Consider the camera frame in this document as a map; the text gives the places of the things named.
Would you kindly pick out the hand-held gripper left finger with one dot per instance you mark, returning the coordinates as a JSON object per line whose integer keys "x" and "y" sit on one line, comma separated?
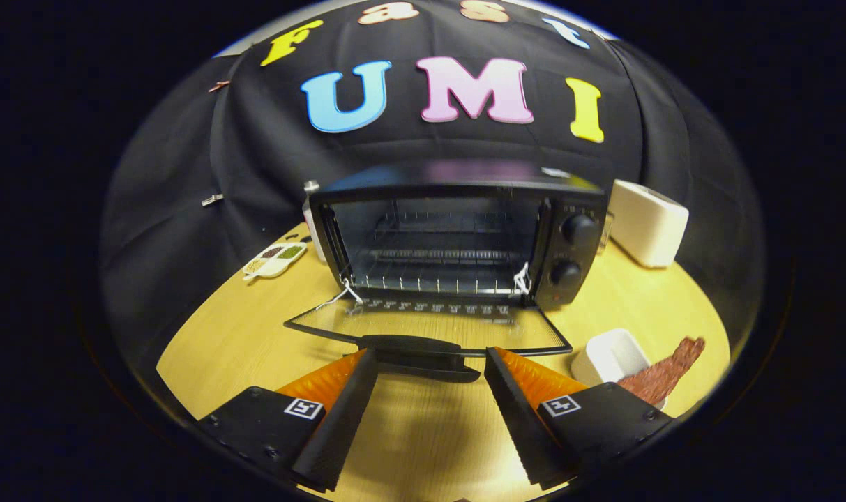
{"x": 346, "y": 425}

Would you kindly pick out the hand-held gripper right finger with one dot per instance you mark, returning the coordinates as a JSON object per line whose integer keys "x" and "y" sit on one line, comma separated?
{"x": 517, "y": 425}

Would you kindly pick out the red meat slice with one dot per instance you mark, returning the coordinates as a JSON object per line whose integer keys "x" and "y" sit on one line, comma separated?
{"x": 663, "y": 376}

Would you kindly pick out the black toaster oven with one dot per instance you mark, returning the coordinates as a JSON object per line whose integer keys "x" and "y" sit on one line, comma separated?
{"x": 569, "y": 209}

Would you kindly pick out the white toaster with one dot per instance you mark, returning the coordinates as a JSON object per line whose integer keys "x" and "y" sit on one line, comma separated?
{"x": 646, "y": 223}

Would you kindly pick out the white ridged tray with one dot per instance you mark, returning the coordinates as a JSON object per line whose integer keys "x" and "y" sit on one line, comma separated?
{"x": 607, "y": 355}

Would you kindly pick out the white divided seasoning dish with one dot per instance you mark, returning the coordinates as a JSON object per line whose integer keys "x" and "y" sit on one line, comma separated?
{"x": 276, "y": 259}

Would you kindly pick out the clear bottle with white cap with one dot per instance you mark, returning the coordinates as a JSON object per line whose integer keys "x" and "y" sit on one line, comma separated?
{"x": 312, "y": 233}

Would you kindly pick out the pink clip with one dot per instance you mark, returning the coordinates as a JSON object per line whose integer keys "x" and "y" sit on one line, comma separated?
{"x": 219, "y": 86}

